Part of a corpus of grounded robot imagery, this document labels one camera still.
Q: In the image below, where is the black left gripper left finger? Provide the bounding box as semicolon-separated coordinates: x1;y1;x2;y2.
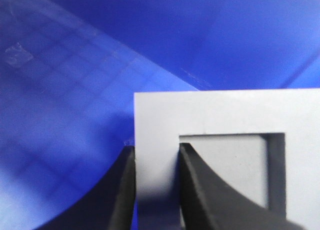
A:
37;146;136;230

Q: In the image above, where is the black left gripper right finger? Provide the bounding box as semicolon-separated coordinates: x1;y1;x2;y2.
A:
178;143;302;230

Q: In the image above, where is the gray box base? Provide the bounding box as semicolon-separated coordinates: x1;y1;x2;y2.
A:
134;88;320;230

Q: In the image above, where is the blue bin under box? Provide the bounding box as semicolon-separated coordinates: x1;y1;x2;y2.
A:
0;0;320;230

